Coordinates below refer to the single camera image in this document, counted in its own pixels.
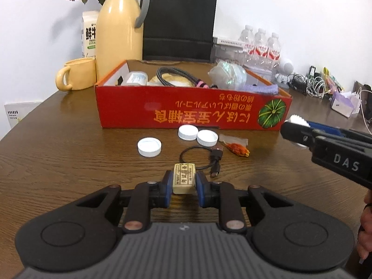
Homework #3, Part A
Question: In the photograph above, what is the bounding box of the white scalloped round lid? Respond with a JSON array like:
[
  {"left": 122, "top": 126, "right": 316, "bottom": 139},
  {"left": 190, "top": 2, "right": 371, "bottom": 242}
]
[{"left": 286, "top": 115, "right": 310, "bottom": 127}]

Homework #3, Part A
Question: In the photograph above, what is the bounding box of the water bottle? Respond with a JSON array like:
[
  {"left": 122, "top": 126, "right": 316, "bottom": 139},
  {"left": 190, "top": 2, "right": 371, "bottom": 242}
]
[
  {"left": 252, "top": 28, "right": 268, "bottom": 68},
  {"left": 239, "top": 25, "right": 255, "bottom": 64},
  {"left": 267, "top": 33, "right": 281, "bottom": 73}
]

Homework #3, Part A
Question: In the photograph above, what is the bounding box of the purple white small box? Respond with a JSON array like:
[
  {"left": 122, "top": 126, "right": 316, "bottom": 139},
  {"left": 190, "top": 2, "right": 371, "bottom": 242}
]
[{"left": 330, "top": 91, "right": 361, "bottom": 118}]

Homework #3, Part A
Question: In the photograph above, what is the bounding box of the yellow thermos jug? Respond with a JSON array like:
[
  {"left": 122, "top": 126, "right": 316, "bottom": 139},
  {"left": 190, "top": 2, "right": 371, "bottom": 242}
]
[{"left": 96, "top": 0, "right": 150, "bottom": 81}]

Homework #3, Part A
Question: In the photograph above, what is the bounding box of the person's right hand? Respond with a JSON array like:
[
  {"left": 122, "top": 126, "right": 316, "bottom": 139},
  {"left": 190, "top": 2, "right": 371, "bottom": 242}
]
[{"left": 357, "top": 190, "right": 372, "bottom": 260}]

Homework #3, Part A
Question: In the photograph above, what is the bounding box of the right water bottle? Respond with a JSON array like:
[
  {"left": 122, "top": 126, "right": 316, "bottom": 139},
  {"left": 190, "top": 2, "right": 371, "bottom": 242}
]
[{"left": 267, "top": 33, "right": 281, "bottom": 73}]

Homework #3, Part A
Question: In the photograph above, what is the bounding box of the black paper shopping bag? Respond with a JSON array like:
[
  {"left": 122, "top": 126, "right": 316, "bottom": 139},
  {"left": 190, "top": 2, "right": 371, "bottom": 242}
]
[{"left": 143, "top": 0, "right": 217, "bottom": 62}]

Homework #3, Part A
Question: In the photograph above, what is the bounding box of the middle water bottle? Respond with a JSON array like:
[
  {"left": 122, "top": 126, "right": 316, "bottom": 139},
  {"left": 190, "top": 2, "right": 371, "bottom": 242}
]
[{"left": 252, "top": 28, "right": 268, "bottom": 68}]

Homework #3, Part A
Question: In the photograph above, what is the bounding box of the white wall heater panel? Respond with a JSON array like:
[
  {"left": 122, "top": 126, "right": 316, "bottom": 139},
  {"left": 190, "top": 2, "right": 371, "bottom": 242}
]
[{"left": 4, "top": 101, "right": 41, "bottom": 129}]

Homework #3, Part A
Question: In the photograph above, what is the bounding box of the white flat box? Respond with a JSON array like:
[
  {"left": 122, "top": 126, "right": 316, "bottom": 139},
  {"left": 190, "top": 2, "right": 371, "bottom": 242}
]
[{"left": 213, "top": 37, "right": 245, "bottom": 49}]

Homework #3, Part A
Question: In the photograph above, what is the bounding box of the iridescent plastic bag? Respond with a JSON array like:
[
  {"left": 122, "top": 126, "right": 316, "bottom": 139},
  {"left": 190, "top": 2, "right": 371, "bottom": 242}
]
[{"left": 207, "top": 60, "right": 247, "bottom": 91}]

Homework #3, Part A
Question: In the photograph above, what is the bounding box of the white bottle cap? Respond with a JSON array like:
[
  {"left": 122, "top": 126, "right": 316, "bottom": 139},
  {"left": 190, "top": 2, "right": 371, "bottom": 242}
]
[
  {"left": 178, "top": 124, "right": 199, "bottom": 141},
  {"left": 137, "top": 137, "right": 162, "bottom": 157},
  {"left": 197, "top": 129, "right": 219, "bottom": 147}
]

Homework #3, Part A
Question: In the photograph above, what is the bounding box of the left water bottle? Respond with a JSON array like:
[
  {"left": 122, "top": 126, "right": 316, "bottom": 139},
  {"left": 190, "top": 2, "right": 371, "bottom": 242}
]
[{"left": 239, "top": 25, "right": 255, "bottom": 64}]

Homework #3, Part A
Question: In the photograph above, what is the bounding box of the short black usb cable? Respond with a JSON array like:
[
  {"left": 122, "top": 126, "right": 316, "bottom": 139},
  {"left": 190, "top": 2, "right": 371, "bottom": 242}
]
[{"left": 178, "top": 145, "right": 225, "bottom": 179}]

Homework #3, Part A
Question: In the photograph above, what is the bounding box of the yellow ceramic mug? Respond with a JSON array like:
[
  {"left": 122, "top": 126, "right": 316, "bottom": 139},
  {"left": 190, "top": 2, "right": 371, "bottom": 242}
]
[{"left": 55, "top": 57, "right": 96, "bottom": 91}]

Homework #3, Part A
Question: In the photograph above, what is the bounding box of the small beige labelled block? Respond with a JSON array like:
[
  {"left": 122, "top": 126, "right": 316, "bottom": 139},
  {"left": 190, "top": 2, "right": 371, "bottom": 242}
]
[{"left": 172, "top": 163, "right": 196, "bottom": 195}]

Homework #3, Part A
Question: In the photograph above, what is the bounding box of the purple knitted cloth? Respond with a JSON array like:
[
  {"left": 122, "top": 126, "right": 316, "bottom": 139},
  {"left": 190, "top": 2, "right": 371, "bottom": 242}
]
[{"left": 240, "top": 84, "right": 279, "bottom": 96}]

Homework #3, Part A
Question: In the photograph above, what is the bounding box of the black braided cable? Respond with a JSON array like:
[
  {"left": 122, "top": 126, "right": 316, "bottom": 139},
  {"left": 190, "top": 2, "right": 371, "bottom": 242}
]
[{"left": 156, "top": 66, "right": 219, "bottom": 90}]

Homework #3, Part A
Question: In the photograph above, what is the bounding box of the red cardboard box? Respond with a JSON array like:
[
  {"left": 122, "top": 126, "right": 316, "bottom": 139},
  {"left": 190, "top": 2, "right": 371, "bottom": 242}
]
[{"left": 95, "top": 60, "right": 292, "bottom": 130}]

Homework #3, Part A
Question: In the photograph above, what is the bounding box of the orange snack wrapper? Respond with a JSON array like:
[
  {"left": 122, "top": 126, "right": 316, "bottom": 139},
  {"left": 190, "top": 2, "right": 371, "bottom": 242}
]
[{"left": 219, "top": 134, "right": 250, "bottom": 157}]

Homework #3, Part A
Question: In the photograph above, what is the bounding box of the tangle of charger cables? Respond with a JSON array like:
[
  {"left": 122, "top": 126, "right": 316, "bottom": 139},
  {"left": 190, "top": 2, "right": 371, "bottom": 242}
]
[{"left": 289, "top": 65, "right": 335, "bottom": 99}]

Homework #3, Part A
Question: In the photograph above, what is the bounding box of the clear jar of seeds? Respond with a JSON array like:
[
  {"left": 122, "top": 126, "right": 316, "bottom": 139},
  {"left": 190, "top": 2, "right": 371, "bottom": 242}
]
[{"left": 210, "top": 44, "right": 246, "bottom": 66}]

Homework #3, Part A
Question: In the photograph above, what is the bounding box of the white milk carton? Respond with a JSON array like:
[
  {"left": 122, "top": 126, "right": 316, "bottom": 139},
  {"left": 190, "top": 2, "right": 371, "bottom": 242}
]
[{"left": 81, "top": 11, "right": 99, "bottom": 57}]

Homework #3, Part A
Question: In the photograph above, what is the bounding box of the translucent plastic bottle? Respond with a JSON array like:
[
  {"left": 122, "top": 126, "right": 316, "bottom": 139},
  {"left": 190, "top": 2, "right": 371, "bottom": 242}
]
[{"left": 123, "top": 71, "right": 148, "bottom": 86}]

